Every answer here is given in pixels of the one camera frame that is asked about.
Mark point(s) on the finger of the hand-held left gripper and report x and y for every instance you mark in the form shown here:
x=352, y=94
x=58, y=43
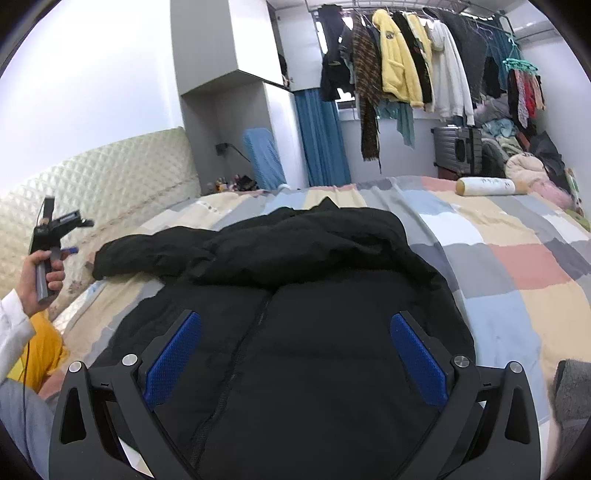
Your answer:
x=69, y=250

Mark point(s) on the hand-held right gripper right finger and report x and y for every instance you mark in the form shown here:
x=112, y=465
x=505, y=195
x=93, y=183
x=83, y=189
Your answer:
x=418, y=357

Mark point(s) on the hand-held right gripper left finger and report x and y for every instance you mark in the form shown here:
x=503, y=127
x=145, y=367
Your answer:
x=173, y=357

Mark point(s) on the black puffer jacket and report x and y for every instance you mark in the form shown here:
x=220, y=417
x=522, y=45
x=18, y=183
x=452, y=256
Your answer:
x=286, y=323

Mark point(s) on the person's left forearm white sleeve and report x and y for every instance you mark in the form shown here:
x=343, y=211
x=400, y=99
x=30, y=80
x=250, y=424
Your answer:
x=13, y=330

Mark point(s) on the pile of clothes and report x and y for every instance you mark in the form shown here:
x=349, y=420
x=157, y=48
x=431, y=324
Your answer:
x=526, y=152

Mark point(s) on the person's left hand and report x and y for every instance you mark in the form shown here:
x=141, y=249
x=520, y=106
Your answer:
x=34, y=281

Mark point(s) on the cream quilted headboard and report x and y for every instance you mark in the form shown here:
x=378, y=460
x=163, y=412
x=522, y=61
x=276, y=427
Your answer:
x=92, y=184

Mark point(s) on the person's yellow garment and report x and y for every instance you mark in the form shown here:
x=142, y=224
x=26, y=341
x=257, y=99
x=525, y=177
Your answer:
x=39, y=350

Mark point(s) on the patchwork checked bed sheet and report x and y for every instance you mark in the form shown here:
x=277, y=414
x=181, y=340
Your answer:
x=485, y=267

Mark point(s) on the grey fuzzy cloth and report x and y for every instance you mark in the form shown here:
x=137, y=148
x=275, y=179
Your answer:
x=572, y=397

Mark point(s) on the person's grey trousers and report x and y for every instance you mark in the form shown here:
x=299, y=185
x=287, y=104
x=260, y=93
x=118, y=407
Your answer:
x=25, y=429

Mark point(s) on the small items on nightstand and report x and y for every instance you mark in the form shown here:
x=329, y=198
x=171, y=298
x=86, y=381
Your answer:
x=233, y=182

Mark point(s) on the cream cylindrical pillow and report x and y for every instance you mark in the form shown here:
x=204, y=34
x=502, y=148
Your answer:
x=485, y=186

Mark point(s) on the dark grey suitcase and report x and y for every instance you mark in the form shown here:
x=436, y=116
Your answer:
x=457, y=147

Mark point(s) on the blue curtain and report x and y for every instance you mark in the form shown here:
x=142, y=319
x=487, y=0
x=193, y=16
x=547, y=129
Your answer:
x=321, y=138

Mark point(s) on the brown plaid scarf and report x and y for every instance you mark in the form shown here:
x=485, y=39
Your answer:
x=367, y=83

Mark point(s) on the white hoodie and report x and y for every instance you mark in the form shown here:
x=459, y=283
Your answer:
x=450, y=69

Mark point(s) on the teal hanger with scarves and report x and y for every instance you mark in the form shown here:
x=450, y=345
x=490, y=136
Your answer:
x=524, y=83

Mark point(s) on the yellow hooded jacket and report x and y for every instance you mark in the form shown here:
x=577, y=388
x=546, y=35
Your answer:
x=397, y=60

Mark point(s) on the black hanging jacket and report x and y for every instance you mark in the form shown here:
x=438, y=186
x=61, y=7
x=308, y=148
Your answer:
x=336, y=55

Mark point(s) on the black hanging coat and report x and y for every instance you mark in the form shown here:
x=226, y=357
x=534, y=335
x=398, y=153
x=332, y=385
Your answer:
x=466, y=41

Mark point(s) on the grey wall cabinet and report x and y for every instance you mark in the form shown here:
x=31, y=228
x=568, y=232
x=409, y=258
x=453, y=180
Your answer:
x=235, y=83

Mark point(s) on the metal clothes rail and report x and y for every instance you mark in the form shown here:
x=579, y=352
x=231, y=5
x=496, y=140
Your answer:
x=415, y=7

